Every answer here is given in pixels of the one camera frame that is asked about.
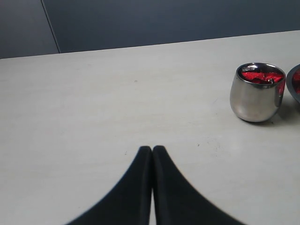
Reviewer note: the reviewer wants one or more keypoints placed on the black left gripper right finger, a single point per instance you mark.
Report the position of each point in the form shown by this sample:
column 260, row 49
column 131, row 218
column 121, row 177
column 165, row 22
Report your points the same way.
column 176, row 201

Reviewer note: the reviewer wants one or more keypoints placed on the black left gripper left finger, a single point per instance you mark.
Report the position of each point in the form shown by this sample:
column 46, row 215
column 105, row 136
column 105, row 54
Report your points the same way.
column 128, row 203

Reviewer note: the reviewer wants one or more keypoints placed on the red candy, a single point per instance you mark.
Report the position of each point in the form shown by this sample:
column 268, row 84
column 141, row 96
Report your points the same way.
column 254, row 77
column 273, row 77

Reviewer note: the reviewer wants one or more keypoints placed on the stainless steel cup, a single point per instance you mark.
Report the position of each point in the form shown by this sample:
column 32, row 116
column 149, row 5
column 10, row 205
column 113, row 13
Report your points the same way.
column 256, row 102

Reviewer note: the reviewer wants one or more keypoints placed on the stainless steel bowl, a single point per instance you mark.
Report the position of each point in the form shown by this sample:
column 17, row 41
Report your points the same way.
column 293, row 82

